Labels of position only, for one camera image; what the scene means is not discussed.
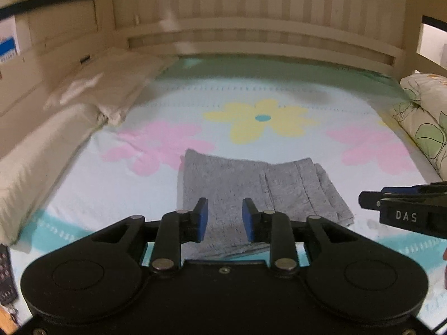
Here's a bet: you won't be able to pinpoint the floral bed sheet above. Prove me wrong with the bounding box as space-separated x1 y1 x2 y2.
11 58 446 327

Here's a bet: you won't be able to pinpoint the beige pillow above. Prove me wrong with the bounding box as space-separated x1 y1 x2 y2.
1 104 108 246
45 48 178 126

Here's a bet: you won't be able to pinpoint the black patterned phone case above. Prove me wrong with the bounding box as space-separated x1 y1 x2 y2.
0 244 17 306

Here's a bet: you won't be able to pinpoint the blue white wall sticker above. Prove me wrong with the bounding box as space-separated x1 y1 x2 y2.
0 17 17 64

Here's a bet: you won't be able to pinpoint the beige pillow near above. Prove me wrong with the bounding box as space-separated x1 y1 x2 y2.
1 104 108 246

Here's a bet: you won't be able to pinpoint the wooden bed headboard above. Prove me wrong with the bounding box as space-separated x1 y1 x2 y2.
114 17 406 77

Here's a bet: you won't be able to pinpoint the grey speckled pants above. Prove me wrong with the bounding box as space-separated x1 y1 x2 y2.
182 150 354 259

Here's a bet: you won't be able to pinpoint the beige pillow far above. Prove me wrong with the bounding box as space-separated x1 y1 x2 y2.
45 48 178 126

